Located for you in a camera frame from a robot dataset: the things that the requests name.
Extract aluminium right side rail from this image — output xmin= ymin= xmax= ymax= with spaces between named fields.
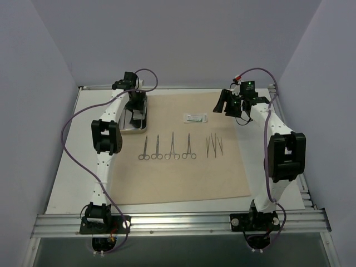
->
xmin=265 ymin=87 xmax=306 ymax=210

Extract aluminium back rail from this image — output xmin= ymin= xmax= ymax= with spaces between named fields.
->
xmin=78 ymin=84 xmax=276 ymax=90

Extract beige cloth wrap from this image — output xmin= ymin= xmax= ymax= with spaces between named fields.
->
xmin=110 ymin=92 xmax=250 ymax=205

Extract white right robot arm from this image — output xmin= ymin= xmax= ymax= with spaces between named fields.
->
xmin=213 ymin=89 xmax=306 ymax=230

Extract green suture packet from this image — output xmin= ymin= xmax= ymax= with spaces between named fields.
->
xmin=130 ymin=110 xmax=145 ymax=128

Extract steel forceps clamp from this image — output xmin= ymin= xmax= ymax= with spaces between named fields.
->
xmin=181 ymin=133 xmax=197 ymax=160

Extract steel surgical scissors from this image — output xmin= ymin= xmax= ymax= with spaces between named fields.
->
xmin=151 ymin=135 xmax=163 ymax=160
xmin=138 ymin=136 xmax=150 ymax=160

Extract long steel tweezers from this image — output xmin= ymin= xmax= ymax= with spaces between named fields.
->
xmin=211 ymin=133 xmax=217 ymax=157

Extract aluminium rail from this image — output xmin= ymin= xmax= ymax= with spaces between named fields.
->
xmin=265 ymin=87 xmax=306 ymax=210
xmin=78 ymin=84 xmax=276 ymax=90

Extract white suture packet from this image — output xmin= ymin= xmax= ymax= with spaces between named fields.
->
xmin=183 ymin=113 xmax=208 ymax=123

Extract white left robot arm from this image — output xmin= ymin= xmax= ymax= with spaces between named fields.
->
xmin=85 ymin=71 xmax=147 ymax=233

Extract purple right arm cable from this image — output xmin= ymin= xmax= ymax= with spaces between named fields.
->
xmin=236 ymin=67 xmax=287 ymax=247

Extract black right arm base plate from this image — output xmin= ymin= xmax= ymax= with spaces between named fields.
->
xmin=229 ymin=212 xmax=280 ymax=232

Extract long steel needle holder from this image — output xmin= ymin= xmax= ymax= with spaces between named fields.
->
xmin=165 ymin=132 xmax=180 ymax=160

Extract aluminium front rail frame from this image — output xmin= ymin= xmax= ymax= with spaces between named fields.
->
xmin=31 ymin=209 xmax=331 ymax=238

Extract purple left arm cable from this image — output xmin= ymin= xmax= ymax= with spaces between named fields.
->
xmin=61 ymin=68 xmax=160 ymax=254

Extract stainless steel instrument tray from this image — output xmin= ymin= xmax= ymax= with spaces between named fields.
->
xmin=118 ymin=97 xmax=148 ymax=134

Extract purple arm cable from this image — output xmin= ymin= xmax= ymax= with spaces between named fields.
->
xmin=236 ymin=67 xmax=287 ymax=247
xmin=61 ymin=68 xmax=160 ymax=254

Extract short steel tweezers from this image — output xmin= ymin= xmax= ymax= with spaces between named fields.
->
xmin=218 ymin=137 xmax=224 ymax=155

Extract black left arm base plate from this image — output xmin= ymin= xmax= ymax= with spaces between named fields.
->
xmin=79 ymin=215 xmax=131 ymax=235

